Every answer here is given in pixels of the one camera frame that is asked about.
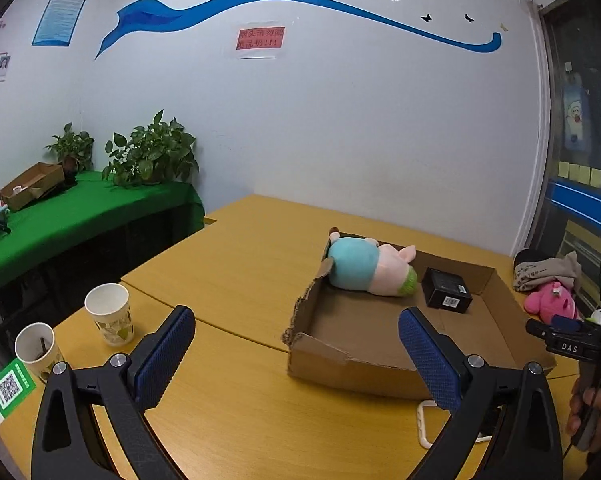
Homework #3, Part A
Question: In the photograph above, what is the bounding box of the blue framed wall poster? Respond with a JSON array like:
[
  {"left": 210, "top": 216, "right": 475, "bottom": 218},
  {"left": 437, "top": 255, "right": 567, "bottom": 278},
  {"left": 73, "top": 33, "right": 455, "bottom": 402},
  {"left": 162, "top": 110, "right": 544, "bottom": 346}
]
[{"left": 32, "top": 0, "right": 90, "bottom": 47}]

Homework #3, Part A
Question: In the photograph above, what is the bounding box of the blue door band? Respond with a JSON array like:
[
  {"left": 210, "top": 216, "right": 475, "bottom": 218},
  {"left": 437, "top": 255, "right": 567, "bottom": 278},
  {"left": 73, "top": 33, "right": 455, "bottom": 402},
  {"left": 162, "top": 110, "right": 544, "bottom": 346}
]
[{"left": 551, "top": 182, "right": 601, "bottom": 233}]

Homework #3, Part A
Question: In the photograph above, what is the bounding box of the wooden desktop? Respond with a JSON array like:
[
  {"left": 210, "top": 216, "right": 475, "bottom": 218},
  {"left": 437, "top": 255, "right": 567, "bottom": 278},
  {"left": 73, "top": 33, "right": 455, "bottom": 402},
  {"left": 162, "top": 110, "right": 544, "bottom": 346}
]
[{"left": 0, "top": 194, "right": 596, "bottom": 480}]

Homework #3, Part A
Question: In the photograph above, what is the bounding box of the white clear phone case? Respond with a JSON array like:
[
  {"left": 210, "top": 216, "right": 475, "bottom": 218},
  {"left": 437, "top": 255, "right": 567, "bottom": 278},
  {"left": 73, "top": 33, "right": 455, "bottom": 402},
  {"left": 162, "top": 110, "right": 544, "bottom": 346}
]
[{"left": 417, "top": 400, "right": 494, "bottom": 448}]

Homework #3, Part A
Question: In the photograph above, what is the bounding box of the green code sign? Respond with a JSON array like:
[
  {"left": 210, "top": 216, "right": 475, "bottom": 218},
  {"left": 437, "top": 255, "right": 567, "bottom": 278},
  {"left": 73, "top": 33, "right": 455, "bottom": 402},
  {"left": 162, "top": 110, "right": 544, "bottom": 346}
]
[{"left": 0, "top": 358, "right": 36, "bottom": 427}]

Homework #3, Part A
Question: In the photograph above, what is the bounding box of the glass door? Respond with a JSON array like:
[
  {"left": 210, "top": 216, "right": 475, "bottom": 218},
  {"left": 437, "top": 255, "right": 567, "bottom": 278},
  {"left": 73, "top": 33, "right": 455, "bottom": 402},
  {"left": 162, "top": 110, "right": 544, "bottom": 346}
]
[{"left": 535, "top": 0, "right": 601, "bottom": 311}]

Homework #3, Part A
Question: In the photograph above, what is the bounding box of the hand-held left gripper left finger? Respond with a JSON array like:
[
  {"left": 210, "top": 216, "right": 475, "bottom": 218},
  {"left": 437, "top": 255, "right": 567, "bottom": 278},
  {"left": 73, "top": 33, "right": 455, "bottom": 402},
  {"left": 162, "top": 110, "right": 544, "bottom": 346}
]
[{"left": 30, "top": 305, "right": 197, "bottom": 480}]

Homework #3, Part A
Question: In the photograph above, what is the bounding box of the small potted plant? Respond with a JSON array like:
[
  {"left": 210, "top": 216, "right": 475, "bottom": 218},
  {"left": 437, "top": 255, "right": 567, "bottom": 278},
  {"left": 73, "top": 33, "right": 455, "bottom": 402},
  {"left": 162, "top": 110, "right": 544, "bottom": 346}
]
[{"left": 44, "top": 122, "right": 95, "bottom": 186}]

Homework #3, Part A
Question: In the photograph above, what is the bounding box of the black product box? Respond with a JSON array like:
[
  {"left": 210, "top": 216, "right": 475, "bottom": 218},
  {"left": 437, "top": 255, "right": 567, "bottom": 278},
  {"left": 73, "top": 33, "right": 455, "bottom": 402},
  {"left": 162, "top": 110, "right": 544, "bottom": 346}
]
[{"left": 421, "top": 267, "right": 474, "bottom": 314}]

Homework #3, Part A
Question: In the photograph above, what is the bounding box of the large cardboard box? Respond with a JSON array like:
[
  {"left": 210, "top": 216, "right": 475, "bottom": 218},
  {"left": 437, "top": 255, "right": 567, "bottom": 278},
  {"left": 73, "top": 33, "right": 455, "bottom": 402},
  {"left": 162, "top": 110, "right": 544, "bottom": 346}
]
[{"left": 280, "top": 226, "right": 556, "bottom": 401}]

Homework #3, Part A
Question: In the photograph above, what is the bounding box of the large potted plant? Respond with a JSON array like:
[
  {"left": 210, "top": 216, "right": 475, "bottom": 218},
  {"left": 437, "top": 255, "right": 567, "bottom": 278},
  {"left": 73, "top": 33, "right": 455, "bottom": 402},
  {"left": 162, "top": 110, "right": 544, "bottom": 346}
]
[{"left": 102, "top": 108, "right": 201, "bottom": 189}]

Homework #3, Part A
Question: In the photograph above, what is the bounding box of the green tablecloth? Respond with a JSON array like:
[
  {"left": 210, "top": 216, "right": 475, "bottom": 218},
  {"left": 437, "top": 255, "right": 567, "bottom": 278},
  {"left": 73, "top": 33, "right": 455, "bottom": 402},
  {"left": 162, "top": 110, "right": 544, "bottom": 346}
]
[{"left": 0, "top": 170, "right": 205, "bottom": 301}]

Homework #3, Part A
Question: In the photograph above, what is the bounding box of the pink plush toy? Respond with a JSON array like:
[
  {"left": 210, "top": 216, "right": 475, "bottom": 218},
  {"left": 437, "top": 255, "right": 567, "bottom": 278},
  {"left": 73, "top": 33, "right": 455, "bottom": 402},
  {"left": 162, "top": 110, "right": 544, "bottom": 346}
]
[{"left": 524, "top": 280, "right": 581, "bottom": 323}]

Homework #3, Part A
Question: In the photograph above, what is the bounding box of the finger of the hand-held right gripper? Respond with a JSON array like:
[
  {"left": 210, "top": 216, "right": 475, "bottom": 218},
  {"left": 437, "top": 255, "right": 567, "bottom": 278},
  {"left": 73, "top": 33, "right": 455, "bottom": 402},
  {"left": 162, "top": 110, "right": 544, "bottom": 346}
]
[
  {"left": 525, "top": 318, "right": 556, "bottom": 341},
  {"left": 551, "top": 314, "right": 601, "bottom": 336}
]

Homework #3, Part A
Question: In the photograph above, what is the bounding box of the small cardboard box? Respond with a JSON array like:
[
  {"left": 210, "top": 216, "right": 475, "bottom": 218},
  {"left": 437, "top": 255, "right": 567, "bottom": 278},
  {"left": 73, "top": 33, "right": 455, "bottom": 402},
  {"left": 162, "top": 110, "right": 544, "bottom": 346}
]
[{"left": 0, "top": 162, "right": 65, "bottom": 212}]

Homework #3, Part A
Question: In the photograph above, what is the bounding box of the white paper cup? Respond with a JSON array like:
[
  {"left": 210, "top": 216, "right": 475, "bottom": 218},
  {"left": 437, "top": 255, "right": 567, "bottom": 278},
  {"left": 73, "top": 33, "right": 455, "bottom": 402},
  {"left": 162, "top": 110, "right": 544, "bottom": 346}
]
[
  {"left": 14, "top": 322, "right": 66, "bottom": 383},
  {"left": 84, "top": 283, "right": 135, "bottom": 347}
]

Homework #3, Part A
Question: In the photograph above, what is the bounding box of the grey printed cloth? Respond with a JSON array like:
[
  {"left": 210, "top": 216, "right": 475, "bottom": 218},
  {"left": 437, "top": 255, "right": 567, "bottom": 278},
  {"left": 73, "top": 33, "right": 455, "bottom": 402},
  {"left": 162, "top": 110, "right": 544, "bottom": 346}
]
[{"left": 513, "top": 250, "right": 584, "bottom": 293}]

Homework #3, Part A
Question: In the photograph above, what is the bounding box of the person's right hand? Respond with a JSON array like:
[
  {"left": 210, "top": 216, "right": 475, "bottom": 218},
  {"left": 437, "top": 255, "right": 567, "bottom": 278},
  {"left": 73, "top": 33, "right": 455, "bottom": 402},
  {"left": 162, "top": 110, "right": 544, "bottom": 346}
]
[{"left": 565, "top": 377, "right": 601, "bottom": 456}]

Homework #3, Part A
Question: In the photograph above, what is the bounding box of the pig plush toy green hair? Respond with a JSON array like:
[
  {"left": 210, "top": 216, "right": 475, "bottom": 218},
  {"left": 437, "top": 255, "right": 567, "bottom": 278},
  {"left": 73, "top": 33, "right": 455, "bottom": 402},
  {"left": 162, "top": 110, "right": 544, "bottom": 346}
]
[{"left": 325, "top": 230, "right": 419, "bottom": 298}]

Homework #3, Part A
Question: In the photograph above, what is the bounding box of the cartoon door poster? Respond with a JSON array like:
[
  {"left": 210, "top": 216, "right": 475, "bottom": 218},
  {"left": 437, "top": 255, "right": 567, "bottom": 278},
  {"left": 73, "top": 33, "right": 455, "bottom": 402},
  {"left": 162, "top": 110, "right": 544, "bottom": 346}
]
[{"left": 561, "top": 72, "right": 592, "bottom": 151}]

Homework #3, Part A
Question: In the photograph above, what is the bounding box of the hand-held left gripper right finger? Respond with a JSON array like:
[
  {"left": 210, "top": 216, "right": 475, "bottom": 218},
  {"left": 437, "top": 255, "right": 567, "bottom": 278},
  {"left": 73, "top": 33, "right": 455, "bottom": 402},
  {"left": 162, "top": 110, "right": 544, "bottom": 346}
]
[{"left": 398, "top": 307, "right": 565, "bottom": 480}]

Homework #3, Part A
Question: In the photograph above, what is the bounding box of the red paper wall sign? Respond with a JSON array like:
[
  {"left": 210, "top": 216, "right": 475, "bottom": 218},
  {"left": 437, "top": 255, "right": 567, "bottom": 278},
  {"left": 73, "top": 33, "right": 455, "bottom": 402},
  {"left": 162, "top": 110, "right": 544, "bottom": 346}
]
[{"left": 233, "top": 22, "right": 287, "bottom": 59}]

